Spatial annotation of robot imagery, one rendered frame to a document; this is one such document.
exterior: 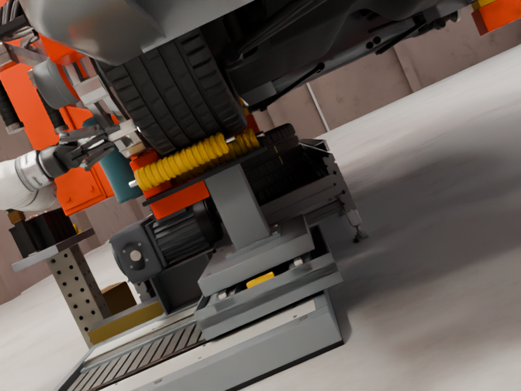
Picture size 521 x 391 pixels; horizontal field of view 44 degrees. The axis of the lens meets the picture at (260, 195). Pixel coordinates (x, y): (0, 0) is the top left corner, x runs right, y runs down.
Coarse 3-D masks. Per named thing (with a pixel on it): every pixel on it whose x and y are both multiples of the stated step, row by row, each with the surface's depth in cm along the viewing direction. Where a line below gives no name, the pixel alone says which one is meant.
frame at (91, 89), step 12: (84, 60) 149; (72, 72) 149; (96, 72) 149; (84, 84) 149; (96, 84) 149; (84, 96) 150; (96, 96) 151; (108, 96) 151; (96, 108) 153; (120, 108) 158; (108, 120) 158; (120, 120) 157; (132, 132) 161; (120, 144) 163; (132, 144) 164; (144, 144) 166; (132, 156) 169
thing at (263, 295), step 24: (288, 264) 173; (312, 264) 153; (240, 288) 169; (264, 288) 154; (288, 288) 154; (312, 288) 154; (216, 312) 155; (240, 312) 155; (264, 312) 155; (216, 336) 156
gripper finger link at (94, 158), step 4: (104, 148) 159; (108, 148) 157; (112, 148) 157; (96, 152) 159; (100, 152) 158; (104, 152) 158; (108, 152) 158; (92, 156) 159; (96, 156) 158; (100, 156) 158; (104, 156) 158; (88, 160) 160; (92, 160) 159; (96, 160) 159; (88, 164) 159; (92, 164) 159; (88, 168) 160
